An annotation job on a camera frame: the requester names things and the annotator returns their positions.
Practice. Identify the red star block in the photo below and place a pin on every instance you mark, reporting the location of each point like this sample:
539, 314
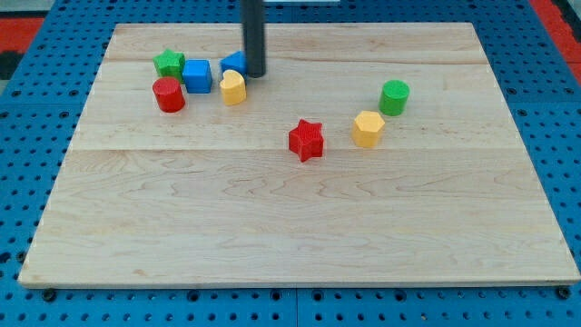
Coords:
306, 140

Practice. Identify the red cylinder block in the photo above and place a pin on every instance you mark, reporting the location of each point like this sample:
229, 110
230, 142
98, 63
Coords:
168, 94

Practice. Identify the yellow hexagon block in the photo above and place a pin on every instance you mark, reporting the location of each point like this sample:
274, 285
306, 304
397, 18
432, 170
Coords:
367, 129

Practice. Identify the light wooden board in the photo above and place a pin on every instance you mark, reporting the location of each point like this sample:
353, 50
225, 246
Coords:
212, 197

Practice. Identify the blue triangle block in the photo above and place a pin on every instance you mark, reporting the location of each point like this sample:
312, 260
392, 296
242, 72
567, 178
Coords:
236, 62

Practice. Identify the green star block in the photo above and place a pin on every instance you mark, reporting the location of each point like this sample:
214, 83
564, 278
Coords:
169, 64

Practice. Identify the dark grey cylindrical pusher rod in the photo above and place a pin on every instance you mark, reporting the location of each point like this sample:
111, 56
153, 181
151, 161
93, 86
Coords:
253, 37

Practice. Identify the yellow heart block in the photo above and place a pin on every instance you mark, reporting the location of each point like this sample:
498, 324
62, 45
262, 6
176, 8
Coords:
233, 87

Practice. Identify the green cylinder block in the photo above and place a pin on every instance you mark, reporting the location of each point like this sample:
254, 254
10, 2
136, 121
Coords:
393, 97

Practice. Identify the blue cube block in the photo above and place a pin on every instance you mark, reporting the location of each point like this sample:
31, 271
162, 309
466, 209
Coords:
197, 76

